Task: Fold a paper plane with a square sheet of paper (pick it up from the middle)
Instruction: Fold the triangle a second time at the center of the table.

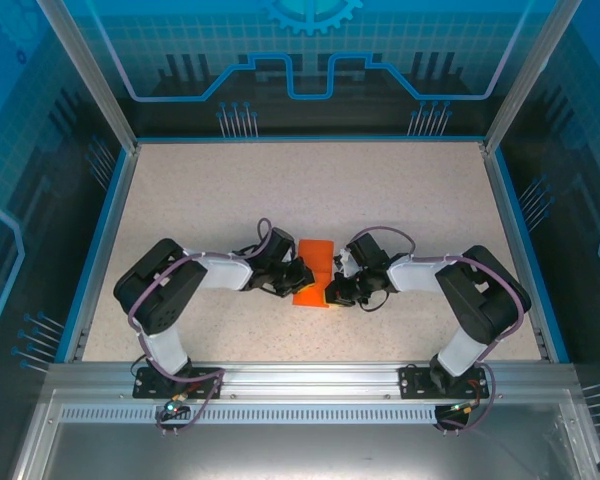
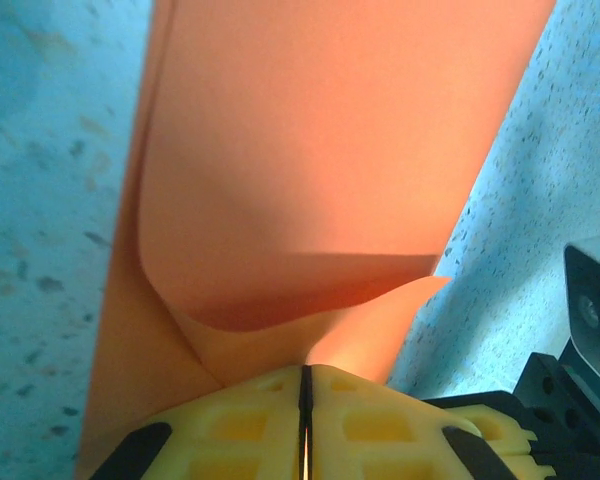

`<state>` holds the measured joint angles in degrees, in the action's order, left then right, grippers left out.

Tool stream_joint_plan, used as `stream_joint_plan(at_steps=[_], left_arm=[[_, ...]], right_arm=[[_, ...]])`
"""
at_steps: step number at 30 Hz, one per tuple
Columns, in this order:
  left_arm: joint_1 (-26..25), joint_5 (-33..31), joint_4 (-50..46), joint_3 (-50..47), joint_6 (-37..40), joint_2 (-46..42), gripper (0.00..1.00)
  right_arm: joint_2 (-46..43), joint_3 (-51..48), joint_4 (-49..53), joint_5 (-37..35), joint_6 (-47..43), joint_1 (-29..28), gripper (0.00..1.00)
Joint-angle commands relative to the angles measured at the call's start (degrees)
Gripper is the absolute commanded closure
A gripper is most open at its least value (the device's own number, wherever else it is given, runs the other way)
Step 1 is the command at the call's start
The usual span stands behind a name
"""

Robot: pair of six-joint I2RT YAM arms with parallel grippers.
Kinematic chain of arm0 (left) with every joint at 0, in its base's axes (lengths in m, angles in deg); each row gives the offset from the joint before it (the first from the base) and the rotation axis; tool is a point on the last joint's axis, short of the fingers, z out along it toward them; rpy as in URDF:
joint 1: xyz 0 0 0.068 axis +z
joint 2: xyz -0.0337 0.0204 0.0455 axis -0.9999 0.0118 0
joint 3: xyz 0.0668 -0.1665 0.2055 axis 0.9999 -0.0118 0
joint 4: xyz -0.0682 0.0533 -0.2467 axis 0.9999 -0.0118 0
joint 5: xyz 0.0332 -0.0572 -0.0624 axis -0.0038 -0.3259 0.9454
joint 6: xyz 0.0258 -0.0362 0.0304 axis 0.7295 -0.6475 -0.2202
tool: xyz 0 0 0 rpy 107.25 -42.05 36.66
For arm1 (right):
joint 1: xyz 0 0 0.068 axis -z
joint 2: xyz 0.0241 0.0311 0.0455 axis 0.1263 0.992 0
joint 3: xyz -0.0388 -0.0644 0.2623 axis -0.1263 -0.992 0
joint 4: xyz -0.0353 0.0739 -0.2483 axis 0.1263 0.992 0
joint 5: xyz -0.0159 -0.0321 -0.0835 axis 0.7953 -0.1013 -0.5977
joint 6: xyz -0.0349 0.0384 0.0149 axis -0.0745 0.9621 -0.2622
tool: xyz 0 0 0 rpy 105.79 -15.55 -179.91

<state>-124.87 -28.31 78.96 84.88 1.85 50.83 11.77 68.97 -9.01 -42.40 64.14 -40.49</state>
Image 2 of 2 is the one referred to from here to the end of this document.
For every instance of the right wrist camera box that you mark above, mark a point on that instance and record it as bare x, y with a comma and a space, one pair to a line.
597, 300

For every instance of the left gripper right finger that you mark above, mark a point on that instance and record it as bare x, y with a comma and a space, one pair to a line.
380, 430

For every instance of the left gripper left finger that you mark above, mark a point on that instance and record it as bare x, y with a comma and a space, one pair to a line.
220, 430

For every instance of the orange paper sheet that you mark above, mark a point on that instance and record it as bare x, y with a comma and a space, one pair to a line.
305, 150

